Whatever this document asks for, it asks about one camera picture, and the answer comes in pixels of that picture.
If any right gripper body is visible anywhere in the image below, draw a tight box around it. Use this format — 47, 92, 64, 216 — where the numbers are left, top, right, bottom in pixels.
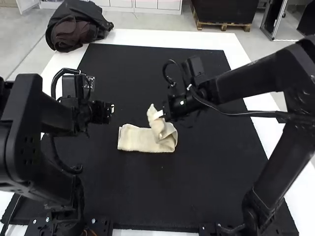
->
165, 94, 205, 122

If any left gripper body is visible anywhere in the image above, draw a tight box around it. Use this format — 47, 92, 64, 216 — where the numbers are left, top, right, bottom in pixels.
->
86, 99, 112, 125

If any pale towel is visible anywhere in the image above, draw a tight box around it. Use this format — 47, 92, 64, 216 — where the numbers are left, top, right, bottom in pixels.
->
117, 103, 178, 153

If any black mat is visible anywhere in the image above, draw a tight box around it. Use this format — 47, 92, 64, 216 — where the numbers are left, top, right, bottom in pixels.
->
0, 43, 300, 234

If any black clothing heap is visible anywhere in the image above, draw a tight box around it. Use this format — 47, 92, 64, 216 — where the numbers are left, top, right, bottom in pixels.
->
45, 0, 115, 53

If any wooden pallet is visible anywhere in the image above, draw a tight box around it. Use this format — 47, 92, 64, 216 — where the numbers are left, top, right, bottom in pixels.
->
190, 4, 253, 33

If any black crate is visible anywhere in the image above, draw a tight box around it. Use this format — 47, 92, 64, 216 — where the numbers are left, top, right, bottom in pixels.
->
191, 0, 259, 25

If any white cupboard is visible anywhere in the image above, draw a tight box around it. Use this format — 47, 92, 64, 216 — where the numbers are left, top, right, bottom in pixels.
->
108, 0, 184, 12

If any metal framed black case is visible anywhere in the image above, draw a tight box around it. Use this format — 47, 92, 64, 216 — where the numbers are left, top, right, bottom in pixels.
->
259, 0, 289, 41

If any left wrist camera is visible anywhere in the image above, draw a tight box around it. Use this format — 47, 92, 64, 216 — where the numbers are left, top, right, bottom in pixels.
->
61, 74, 96, 99

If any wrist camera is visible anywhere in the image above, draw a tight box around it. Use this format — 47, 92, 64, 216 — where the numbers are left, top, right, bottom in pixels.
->
181, 56, 207, 86
61, 74, 96, 99

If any black cable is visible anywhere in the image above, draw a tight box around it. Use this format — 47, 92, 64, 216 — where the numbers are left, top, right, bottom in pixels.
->
50, 68, 82, 101
162, 59, 184, 88
188, 86, 315, 123

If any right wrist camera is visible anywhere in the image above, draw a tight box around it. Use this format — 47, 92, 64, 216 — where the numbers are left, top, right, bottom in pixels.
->
181, 56, 207, 86

